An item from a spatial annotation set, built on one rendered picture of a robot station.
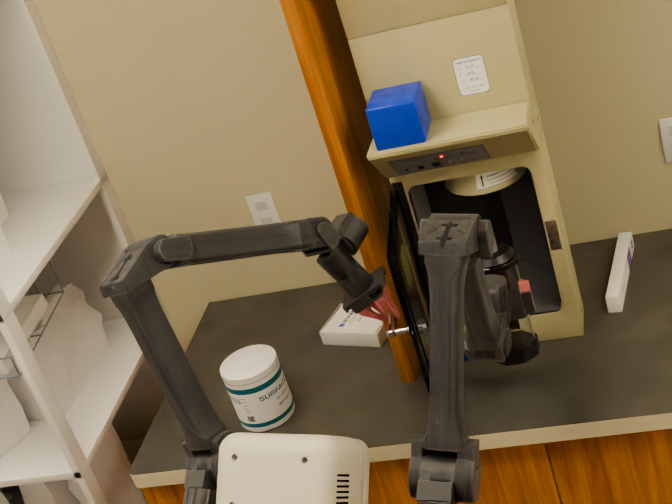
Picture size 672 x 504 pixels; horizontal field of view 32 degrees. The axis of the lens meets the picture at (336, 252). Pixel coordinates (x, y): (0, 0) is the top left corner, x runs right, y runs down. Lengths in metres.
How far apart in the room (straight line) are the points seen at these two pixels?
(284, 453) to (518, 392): 0.83
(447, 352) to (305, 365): 1.03
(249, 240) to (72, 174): 1.11
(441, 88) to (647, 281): 0.72
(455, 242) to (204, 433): 0.56
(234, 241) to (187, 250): 0.13
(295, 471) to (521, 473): 0.84
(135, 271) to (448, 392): 0.55
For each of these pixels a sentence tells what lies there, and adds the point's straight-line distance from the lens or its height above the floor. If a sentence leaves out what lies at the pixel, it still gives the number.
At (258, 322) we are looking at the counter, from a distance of 3.07.
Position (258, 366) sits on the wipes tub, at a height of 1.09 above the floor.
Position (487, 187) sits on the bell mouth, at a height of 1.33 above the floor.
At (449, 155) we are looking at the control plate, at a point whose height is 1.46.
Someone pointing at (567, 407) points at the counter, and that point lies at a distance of 2.47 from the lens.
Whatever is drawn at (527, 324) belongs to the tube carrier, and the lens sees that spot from 2.46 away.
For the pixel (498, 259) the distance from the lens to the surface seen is 2.38.
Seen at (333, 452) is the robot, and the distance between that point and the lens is 1.80.
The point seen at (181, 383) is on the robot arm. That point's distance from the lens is 2.03.
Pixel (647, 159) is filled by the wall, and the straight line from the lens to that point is 2.93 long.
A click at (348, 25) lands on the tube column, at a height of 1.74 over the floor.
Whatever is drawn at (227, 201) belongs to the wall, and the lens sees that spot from 3.10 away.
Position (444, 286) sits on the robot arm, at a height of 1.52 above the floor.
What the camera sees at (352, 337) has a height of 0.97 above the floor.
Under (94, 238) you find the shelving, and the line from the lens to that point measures 3.27.
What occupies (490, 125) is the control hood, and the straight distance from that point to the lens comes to 2.32.
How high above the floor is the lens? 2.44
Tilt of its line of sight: 27 degrees down
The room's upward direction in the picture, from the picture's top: 18 degrees counter-clockwise
